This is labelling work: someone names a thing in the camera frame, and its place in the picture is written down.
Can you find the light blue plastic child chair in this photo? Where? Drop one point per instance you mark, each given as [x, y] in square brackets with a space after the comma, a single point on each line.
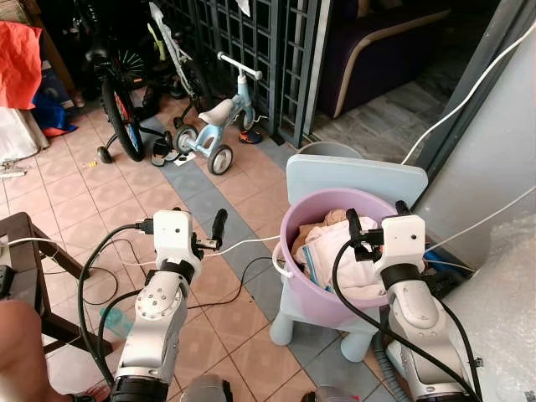
[352, 174]

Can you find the orange cloth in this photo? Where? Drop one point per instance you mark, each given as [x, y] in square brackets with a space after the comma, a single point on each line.
[18, 63]

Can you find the white garment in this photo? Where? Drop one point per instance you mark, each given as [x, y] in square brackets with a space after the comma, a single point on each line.
[327, 255]

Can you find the white bicycle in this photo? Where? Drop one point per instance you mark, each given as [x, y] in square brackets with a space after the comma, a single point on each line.
[176, 50]

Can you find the dark purple sofa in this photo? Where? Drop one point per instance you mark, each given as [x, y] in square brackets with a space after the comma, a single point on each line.
[394, 50]

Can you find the white sack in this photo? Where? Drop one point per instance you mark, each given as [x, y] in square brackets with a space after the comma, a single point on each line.
[18, 134]

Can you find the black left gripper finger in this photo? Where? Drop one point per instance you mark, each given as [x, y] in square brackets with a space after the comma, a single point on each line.
[219, 224]

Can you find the bubble-wrapped appliance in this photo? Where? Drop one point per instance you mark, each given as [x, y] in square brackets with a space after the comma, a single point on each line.
[507, 318]

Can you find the black child bicycle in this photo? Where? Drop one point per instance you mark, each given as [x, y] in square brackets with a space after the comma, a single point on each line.
[121, 117]

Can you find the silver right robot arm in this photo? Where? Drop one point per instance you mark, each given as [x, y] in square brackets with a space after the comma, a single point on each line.
[417, 322]

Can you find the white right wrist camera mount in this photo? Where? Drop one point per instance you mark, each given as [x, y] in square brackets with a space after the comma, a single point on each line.
[404, 239]

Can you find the black metal grille gate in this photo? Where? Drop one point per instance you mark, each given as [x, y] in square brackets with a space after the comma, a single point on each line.
[251, 59]

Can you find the robot left leg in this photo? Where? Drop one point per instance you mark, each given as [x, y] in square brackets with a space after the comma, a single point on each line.
[205, 390]

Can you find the beige garment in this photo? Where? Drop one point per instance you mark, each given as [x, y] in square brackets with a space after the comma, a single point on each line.
[331, 216]

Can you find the blue bag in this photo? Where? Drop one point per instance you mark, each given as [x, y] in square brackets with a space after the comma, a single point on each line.
[52, 113]

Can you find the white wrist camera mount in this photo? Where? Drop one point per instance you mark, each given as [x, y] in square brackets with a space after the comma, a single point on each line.
[404, 239]
[172, 236]

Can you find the black crate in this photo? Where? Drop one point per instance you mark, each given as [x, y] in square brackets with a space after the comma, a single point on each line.
[452, 272]

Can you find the black sandal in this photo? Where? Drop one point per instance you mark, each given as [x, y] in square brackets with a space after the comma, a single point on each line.
[161, 152]

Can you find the pink plastic laundry bucket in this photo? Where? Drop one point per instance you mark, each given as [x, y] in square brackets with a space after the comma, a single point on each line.
[314, 301]

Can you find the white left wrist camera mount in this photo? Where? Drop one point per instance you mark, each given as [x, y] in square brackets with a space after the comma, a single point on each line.
[172, 236]

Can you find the light blue balance bike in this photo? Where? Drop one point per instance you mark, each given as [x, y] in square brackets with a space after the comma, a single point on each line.
[219, 117]

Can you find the dark wooden table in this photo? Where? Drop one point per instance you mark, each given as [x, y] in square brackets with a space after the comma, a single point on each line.
[33, 276]

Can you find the person's bare leg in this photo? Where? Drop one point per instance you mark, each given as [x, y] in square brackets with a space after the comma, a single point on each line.
[21, 356]

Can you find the grey round bin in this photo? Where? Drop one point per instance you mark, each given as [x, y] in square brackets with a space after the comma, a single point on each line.
[331, 149]

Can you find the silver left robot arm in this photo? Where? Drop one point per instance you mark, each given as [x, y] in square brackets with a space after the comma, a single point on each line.
[159, 318]

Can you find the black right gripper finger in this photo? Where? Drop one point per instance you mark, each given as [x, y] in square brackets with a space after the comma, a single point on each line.
[355, 224]
[402, 208]

